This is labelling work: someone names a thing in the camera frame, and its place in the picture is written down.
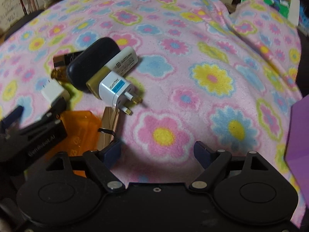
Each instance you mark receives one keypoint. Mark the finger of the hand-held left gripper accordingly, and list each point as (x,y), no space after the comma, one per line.
(14,115)
(54,110)

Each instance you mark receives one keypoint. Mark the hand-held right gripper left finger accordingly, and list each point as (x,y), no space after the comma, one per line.
(113,150)

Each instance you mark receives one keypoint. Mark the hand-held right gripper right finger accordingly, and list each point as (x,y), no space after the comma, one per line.
(202,153)

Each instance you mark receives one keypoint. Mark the white cube charger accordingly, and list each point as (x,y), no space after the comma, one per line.
(54,92)

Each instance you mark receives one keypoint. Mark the amber glass bottle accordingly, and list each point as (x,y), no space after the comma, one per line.
(60,74)

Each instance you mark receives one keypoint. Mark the white and gold tube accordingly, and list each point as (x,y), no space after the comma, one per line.
(123,61)

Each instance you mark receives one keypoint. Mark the purple box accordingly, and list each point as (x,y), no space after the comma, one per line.
(300,145)

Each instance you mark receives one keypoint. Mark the brown cardboard piece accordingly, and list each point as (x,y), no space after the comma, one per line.
(107,123)

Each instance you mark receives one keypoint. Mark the orange translucent plastic box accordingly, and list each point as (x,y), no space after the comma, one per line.
(79,128)

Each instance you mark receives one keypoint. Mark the black and gold lipstick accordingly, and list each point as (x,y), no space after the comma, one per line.
(62,59)

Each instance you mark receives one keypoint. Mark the black oval hard case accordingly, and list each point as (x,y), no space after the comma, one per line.
(89,60)

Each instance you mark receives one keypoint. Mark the white travel plug adapter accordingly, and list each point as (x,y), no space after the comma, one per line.
(113,89)

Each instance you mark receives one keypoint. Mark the pink floral fleece blanket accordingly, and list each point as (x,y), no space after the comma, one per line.
(193,53)

